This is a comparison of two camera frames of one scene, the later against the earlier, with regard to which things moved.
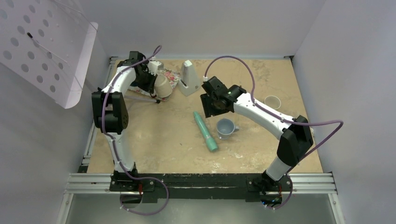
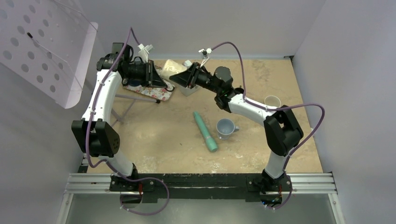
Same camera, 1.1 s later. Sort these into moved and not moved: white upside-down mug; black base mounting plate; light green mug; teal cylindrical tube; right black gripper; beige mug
Moved: beige mug; right black gripper
Not moved: white upside-down mug; light green mug; teal cylindrical tube; black base mounting plate
